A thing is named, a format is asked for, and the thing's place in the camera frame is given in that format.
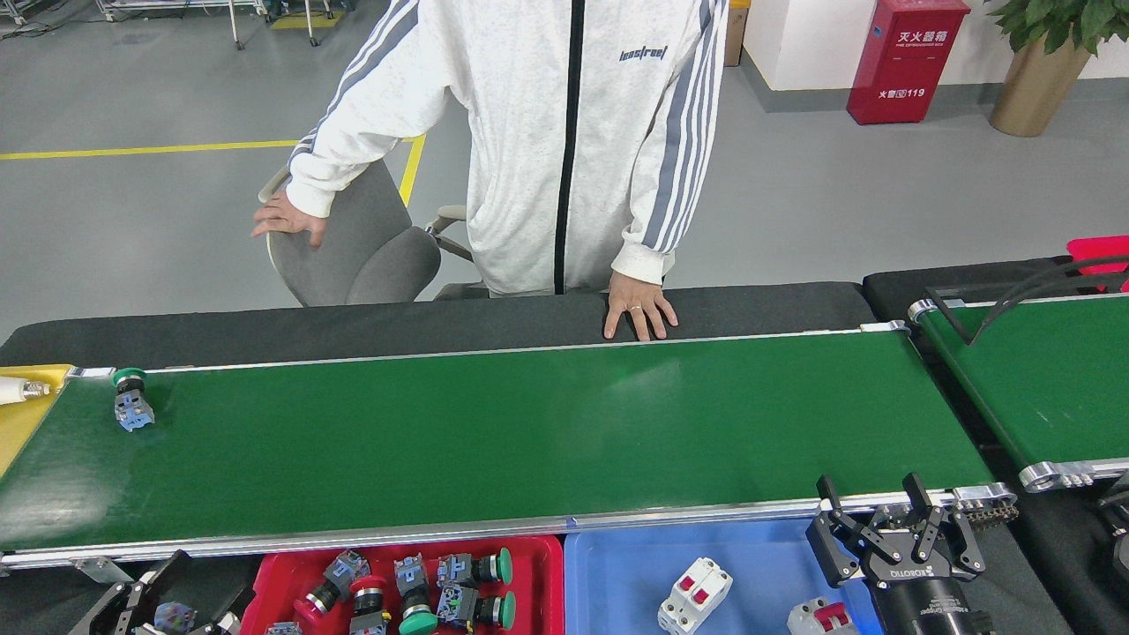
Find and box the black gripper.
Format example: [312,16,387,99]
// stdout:
[805,473,993,635]

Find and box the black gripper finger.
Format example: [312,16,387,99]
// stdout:
[69,551,191,635]
[198,586,257,635]

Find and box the white breaker red lever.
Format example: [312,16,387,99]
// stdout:
[787,596,861,635]

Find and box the red mushroom push button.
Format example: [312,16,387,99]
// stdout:
[348,575,394,635]

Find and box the green mushroom push button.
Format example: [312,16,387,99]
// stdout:
[394,554,440,635]
[437,547,514,590]
[437,586,518,632]

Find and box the white double circuit breaker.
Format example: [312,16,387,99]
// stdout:
[657,557,734,635]

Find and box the yellow plastic tray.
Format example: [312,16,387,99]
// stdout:
[0,363,78,482]

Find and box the short green conveyor belt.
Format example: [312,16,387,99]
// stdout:
[908,294,1129,493]

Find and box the blue plastic tray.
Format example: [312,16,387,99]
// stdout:
[564,516,886,635]

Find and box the red plastic tray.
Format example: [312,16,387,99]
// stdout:
[240,534,566,635]
[1065,235,1129,294]

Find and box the long green conveyor belt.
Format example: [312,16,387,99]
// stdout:
[0,320,1020,572]

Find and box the person's left hand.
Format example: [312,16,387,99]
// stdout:
[603,270,680,342]

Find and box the person's right hand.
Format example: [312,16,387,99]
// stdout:
[251,190,329,250]

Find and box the black joystick control box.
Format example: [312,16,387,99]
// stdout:
[1096,472,1129,594]

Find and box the white light bulb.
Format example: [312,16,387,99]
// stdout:
[0,376,52,407]

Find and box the grey office chair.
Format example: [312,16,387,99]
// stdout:
[258,159,491,308]

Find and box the potted plant brown pot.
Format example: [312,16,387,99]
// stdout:
[983,0,1129,138]

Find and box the red fire extinguisher box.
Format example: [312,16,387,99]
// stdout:
[847,0,971,125]

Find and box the cardboard box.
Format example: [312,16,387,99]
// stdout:
[723,0,751,68]

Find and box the person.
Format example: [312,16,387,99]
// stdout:
[284,0,730,298]

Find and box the white wheeled rack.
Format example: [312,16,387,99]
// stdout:
[93,0,268,50]

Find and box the black guide bracket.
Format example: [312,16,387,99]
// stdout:
[926,256,1129,347]

